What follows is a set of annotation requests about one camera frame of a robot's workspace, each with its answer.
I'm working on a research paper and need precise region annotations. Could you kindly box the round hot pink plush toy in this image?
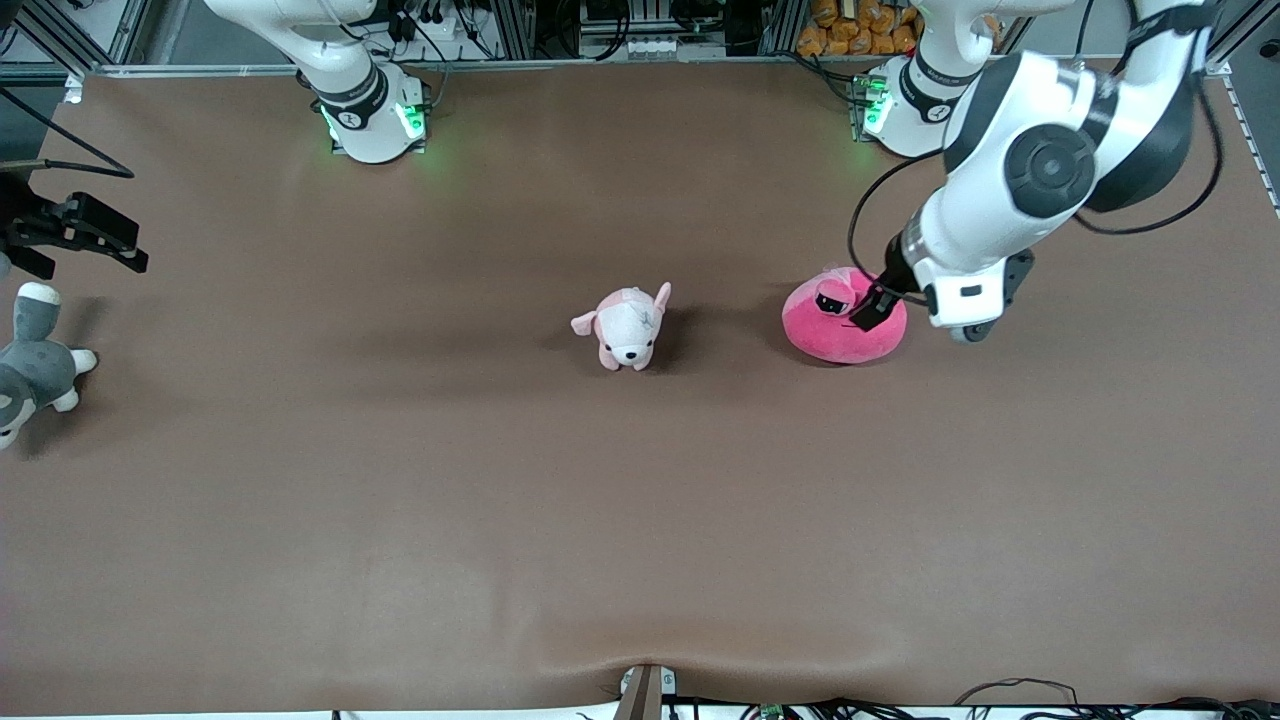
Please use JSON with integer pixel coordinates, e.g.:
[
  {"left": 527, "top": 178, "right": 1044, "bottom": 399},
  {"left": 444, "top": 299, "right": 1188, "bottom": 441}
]
[{"left": 782, "top": 265, "right": 908, "bottom": 365}]

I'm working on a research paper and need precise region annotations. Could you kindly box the grey white husky plush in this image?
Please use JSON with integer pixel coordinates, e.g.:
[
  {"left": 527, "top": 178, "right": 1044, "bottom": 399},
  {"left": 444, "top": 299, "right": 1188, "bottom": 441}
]
[{"left": 0, "top": 282, "right": 99, "bottom": 451}]

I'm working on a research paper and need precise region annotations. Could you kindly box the bag of orange snacks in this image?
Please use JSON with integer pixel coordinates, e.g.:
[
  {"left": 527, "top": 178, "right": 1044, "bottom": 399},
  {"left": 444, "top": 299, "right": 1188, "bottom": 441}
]
[{"left": 797, "top": 0, "right": 926, "bottom": 57}]

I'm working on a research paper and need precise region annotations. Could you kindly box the light pink puppy plush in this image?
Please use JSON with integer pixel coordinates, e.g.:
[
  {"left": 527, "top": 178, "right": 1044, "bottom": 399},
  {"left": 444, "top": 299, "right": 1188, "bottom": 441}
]
[{"left": 571, "top": 282, "right": 673, "bottom": 372}]

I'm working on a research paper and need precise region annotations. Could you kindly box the white power strip with plugs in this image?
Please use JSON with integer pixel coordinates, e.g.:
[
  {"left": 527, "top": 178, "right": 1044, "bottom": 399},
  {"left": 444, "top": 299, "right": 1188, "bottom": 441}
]
[{"left": 388, "top": 0, "right": 473, "bottom": 61}]

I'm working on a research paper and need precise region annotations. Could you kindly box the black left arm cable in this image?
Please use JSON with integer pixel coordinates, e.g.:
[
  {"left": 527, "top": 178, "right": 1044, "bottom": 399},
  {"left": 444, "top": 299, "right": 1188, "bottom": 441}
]
[{"left": 848, "top": 0, "right": 1226, "bottom": 306}]

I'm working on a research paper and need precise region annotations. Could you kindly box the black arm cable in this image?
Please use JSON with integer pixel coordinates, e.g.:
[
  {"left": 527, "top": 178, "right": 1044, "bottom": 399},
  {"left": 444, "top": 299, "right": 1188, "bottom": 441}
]
[
  {"left": 0, "top": 88, "right": 135, "bottom": 179},
  {"left": 848, "top": 0, "right": 1226, "bottom": 306}
]

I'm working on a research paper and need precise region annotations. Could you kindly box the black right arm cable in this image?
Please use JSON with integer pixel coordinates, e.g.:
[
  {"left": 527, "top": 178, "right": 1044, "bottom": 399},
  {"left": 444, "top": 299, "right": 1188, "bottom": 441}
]
[{"left": 0, "top": 88, "right": 135, "bottom": 179}]

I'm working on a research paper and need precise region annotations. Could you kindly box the aluminium frame post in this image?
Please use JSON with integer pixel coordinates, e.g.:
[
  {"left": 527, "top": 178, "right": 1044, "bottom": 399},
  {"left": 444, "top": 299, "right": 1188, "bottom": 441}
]
[
  {"left": 760, "top": 0, "right": 806, "bottom": 57},
  {"left": 490, "top": 0, "right": 538, "bottom": 61}
]

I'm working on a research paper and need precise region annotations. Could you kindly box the aluminium side rail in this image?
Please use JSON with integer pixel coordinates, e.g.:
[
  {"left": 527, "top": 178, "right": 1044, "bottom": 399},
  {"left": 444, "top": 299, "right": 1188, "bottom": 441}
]
[{"left": 1222, "top": 70, "right": 1280, "bottom": 219}]

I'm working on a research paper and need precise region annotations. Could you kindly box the aluminium table edge rail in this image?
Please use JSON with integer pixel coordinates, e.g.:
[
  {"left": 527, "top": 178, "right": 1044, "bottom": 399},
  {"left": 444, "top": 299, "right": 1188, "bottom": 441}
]
[{"left": 0, "top": 55, "right": 1131, "bottom": 79}]

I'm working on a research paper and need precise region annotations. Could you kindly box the brown camera mount bracket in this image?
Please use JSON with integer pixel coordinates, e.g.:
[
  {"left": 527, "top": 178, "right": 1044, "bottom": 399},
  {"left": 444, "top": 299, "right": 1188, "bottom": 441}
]
[{"left": 615, "top": 663, "right": 678, "bottom": 720}]

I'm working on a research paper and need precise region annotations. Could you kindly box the black cable bundle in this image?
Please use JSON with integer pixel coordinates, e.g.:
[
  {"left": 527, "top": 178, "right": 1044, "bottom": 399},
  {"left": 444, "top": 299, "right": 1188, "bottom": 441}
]
[{"left": 690, "top": 678, "right": 1280, "bottom": 720}]

